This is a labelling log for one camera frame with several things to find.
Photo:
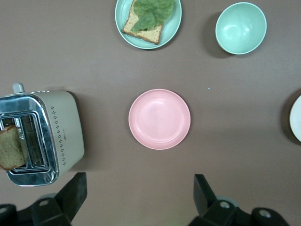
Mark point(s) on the beige and chrome toaster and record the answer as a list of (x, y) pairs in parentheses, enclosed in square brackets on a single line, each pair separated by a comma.
[(65, 129)]

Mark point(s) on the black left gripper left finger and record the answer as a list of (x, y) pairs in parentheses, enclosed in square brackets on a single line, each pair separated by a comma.
[(75, 190)]

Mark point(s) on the green plate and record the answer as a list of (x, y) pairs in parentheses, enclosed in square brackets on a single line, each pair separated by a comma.
[(172, 26)]

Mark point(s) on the green lettuce leaf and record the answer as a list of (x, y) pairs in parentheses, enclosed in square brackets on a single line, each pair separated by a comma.
[(152, 11)]

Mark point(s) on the green bowl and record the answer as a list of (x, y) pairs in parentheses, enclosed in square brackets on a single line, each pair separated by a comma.
[(241, 28)]

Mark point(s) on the beige plate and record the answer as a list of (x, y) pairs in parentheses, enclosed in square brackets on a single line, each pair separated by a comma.
[(296, 120)]

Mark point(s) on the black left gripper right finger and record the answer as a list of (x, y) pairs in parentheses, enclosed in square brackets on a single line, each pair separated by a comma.
[(204, 195)]

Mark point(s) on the pink plate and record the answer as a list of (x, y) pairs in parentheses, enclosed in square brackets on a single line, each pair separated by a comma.
[(159, 119)]

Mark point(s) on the toast slice with brown crust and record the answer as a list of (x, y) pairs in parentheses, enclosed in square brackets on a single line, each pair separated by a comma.
[(150, 34)]

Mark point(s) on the dark brown bread slice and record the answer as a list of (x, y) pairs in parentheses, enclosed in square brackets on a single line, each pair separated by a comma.
[(10, 150)]

